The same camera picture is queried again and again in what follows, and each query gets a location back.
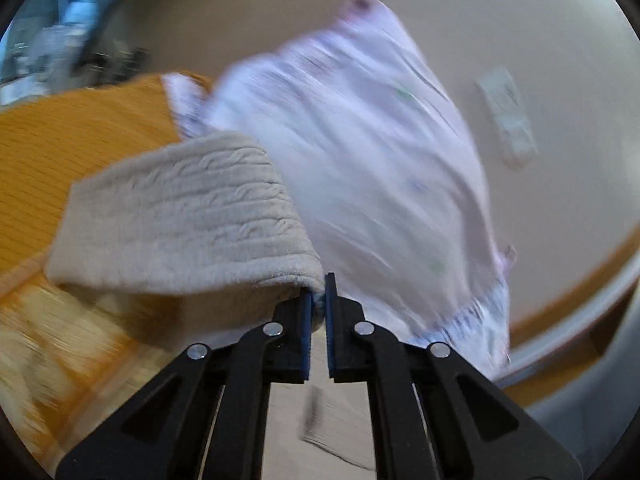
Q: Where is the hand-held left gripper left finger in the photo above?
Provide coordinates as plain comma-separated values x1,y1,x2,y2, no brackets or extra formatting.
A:
55,292,314,480

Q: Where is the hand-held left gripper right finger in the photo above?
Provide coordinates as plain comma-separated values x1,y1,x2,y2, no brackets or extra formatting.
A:
325,272,584,480

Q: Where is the grey cable-knit sweater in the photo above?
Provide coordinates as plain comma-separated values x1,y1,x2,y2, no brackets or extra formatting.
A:
45,131,326,333

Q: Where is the floral lilac pillow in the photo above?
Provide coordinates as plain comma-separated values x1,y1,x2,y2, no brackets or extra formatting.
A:
162,0,518,386

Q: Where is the wooden headboard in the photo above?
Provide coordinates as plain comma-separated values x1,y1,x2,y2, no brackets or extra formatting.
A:
500,240,640,396

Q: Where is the yellow orange patterned bed sheet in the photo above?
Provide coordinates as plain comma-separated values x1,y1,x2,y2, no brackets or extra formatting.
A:
0,72,311,471

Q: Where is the window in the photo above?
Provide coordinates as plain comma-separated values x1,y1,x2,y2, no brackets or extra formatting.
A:
0,0,132,106

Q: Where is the white wall switch panel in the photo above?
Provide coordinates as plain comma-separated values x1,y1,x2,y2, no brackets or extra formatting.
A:
474,66,540,168

